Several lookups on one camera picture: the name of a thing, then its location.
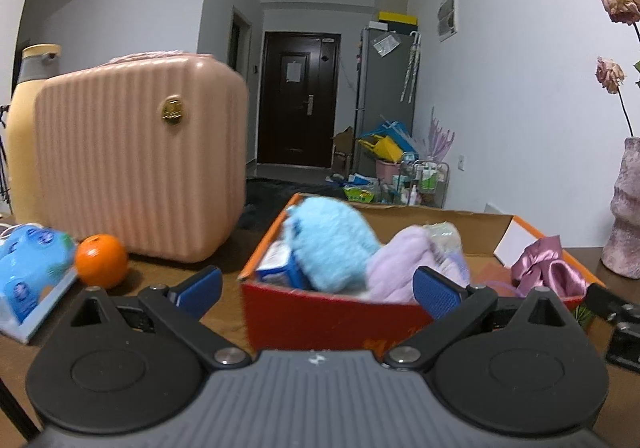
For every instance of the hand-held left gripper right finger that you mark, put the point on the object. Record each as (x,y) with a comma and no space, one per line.
(437,295)

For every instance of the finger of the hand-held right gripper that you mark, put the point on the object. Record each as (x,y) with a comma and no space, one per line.
(607,303)

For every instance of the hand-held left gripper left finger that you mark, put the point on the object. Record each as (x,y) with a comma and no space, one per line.
(200,290)

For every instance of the lilac fuzzy cloth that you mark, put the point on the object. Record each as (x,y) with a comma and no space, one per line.
(400,263)

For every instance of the pale translucent pouch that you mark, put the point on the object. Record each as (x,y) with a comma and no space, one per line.
(442,238)

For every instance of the pink satin pouch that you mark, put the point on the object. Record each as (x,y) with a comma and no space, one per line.
(545,268)

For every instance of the small blue packet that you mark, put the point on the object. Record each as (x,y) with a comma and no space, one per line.
(275,265)

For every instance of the red cardboard box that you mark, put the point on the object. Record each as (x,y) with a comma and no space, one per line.
(325,323)

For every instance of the light blue fuzzy pouch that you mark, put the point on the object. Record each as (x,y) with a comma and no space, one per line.
(332,243)

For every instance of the purple textured vase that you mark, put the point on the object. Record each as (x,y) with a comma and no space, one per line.
(625,218)

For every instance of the orange mandarin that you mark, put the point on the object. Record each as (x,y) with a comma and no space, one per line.
(101,260)

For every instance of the trolley rack with bottles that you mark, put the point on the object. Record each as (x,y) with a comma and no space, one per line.
(425,183)

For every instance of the dark cloth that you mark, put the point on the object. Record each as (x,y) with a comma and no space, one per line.
(270,198)

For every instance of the green packet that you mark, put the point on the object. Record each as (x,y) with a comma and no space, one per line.
(359,193)

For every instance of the pink bin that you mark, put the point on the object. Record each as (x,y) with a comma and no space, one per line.
(389,169)

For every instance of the pink ribbed suitcase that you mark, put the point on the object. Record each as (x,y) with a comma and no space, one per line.
(130,163)

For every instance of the purple feather decoration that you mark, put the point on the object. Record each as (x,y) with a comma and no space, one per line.
(437,138)

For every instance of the blue and yellow bags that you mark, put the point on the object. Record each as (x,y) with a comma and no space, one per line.
(385,143)

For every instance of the blue tissue pack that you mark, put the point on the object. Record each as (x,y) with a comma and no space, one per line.
(30,268)

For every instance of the brown floor carton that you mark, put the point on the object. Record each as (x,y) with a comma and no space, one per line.
(343,151)

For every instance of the dark wooden door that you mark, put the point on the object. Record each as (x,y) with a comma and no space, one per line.
(295,103)

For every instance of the grey refrigerator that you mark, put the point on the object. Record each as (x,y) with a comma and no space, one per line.
(382,88)

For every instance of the hanging folded umbrella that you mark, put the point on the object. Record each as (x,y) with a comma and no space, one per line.
(411,68)

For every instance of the yellow thermos bottle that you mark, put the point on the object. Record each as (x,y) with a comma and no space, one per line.
(25,128)

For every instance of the clear bag on refrigerator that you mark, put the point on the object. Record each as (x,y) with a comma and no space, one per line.
(387,44)

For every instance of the yellow and black box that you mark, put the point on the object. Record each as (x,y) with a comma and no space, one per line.
(397,19)

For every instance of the white wall socket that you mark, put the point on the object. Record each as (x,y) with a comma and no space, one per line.
(461,163)

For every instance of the white wall fuse panel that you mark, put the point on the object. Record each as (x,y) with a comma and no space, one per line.
(448,16)

